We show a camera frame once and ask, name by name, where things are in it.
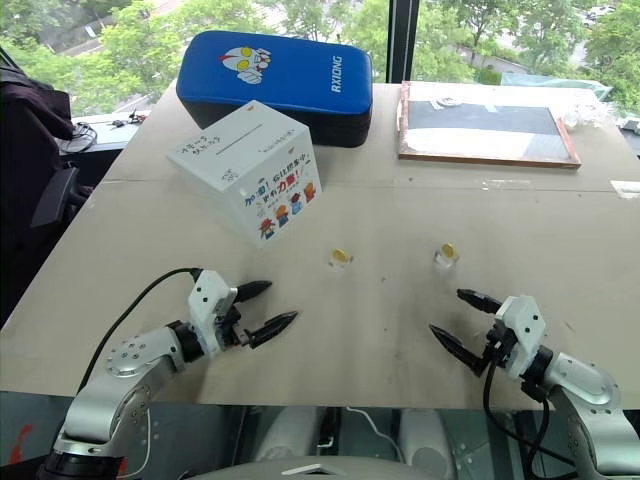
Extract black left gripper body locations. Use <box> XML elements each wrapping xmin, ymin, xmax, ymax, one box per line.
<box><xmin>215</xmin><ymin>300</ymin><xmax>252</xmax><ymax>352</ymax></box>

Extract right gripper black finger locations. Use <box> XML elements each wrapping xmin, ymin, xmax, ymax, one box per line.
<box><xmin>428</xmin><ymin>323</ymin><xmax>490</xmax><ymax>377</ymax></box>
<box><xmin>455</xmin><ymin>287</ymin><xmax>505</xmax><ymax>317</ymax></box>

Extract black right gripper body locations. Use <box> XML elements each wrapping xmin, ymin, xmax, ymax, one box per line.
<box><xmin>480</xmin><ymin>319</ymin><xmax>517</xmax><ymax>377</ymax></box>

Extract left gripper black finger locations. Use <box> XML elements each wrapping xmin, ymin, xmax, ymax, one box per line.
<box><xmin>245</xmin><ymin>310</ymin><xmax>300</xmax><ymax>350</ymax></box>
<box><xmin>234</xmin><ymin>279</ymin><xmax>274</xmax><ymax>304</ymax></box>

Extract white donation box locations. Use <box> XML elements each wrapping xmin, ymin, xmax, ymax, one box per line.
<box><xmin>165</xmin><ymin>99</ymin><xmax>324</xmax><ymax>251</ymax></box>

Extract white rounded robot leg shell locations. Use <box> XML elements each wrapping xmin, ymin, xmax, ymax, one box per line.
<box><xmin>257</xmin><ymin>406</ymin><xmax>322</xmax><ymax>464</ymax></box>
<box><xmin>398</xmin><ymin>407</ymin><xmax>457</xmax><ymax>479</ymax></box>

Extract grey robot torso front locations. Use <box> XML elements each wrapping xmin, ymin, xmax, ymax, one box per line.
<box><xmin>198</xmin><ymin>452</ymin><xmax>454</xmax><ymax>480</ymax></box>

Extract wooden framed black white board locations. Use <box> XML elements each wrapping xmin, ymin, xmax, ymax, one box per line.
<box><xmin>397</xmin><ymin>81</ymin><xmax>583</xmax><ymax>172</ymax></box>

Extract clear crumpled plastic wrap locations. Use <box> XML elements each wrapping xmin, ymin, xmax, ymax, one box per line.
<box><xmin>561</xmin><ymin>105</ymin><xmax>615</xmax><ymax>132</ymax></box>

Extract blue padded cartoon cushion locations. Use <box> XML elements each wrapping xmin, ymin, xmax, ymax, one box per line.
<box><xmin>174</xmin><ymin>29</ymin><xmax>374</xmax><ymax>149</ymax></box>

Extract black office chair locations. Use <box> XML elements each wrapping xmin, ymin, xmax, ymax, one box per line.
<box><xmin>0</xmin><ymin>47</ymin><xmax>95</xmax><ymax>329</ymax></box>

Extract teal plastic sheet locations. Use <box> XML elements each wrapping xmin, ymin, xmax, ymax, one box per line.
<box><xmin>499</xmin><ymin>71</ymin><xmax>614</xmax><ymax>102</ymax></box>

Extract dark jacket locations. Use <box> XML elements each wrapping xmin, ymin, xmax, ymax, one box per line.
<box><xmin>0</xmin><ymin>62</ymin><xmax>77</xmax><ymax>144</ymax></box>

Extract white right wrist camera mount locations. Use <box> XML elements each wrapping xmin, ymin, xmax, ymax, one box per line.
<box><xmin>493</xmin><ymin>294</ymin><xmax>546</xmax><ymax>379</ymax></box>

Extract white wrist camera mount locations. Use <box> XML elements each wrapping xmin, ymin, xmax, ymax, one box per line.
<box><xmin>187</xmin><ymin>269</ymin><xmax>239</xmax><ymax>359</ymax></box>
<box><xmin>493</xmin><ymin>294</ymin><xmax>546</xmax><ymax>379</ymax></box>

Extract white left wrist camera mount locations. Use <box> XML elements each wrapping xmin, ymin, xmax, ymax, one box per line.
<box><xmin>187</xmin><ymin>269</ymin><xmax>239</xmax><ymax>359</ymax></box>

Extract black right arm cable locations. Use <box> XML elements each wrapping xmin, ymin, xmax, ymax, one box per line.
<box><xmin>481</xmin><ymin>349</ymin><xmax>582</xmax><ymax>470</ymax></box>

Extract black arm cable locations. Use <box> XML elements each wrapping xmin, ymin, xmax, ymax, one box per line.
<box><xmin>481</xmin><ymin>349</ymin><xmax>582</xmax><ymax>470</ymax></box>
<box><xmin>74</xmin><ymin>267</ymin><xmax>204</xmax><ymax>397</ymax></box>

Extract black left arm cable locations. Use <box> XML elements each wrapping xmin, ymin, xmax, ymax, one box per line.
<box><xmin>74</xmin><ymin>267</ymin><xmax>204</xmax><ymax>397</ymax></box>

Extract thin white cable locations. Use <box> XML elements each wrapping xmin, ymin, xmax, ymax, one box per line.
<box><xmin>344</xmin><ymin>406</ymin><xmax>402</xmax><ymax>462</ymax></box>

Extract black tangled cables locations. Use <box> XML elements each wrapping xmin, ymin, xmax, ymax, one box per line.
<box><xmin>59</xmin><ymin>121</ymin><xmax>100</xmax><ymax>154</ymax></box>

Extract black window frame post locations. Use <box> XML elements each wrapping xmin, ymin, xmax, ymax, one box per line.
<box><xmin>386</xmin><ymin>0</ymin><xmax>420</xmax><ymax>84</ymax></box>

